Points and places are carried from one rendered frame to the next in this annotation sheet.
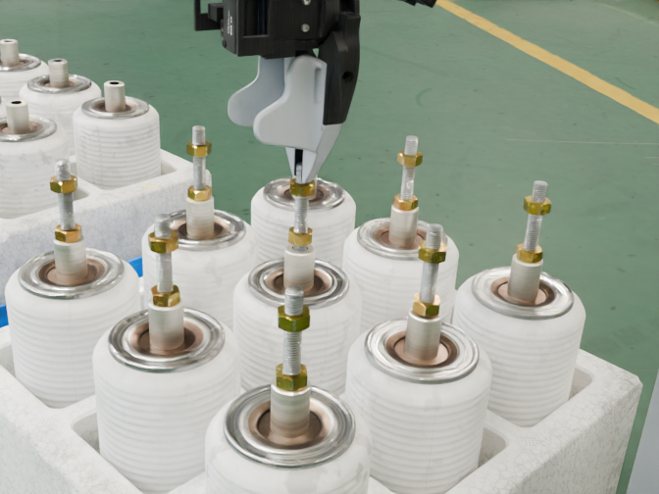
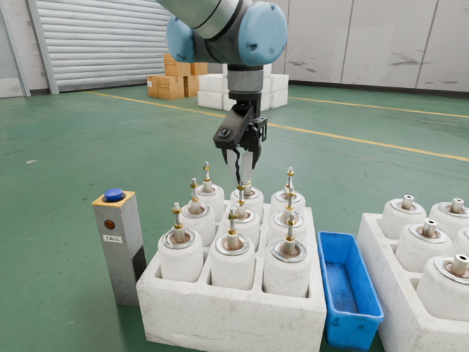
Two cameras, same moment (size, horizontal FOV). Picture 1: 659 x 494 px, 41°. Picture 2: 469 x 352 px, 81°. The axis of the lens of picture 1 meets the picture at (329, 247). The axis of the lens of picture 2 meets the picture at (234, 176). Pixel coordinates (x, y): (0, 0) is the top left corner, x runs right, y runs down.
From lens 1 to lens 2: 1.10 m
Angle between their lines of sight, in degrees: 120
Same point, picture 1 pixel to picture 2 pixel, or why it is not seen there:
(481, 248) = not seen: outside the picture
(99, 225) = (387, 274)
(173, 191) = (406, 304)
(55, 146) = (407, 237)
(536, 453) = not seen: hidden behind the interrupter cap
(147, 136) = (429, 279)
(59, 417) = (267, 207)
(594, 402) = (152, 265)
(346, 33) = not seen: hidden behind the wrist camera
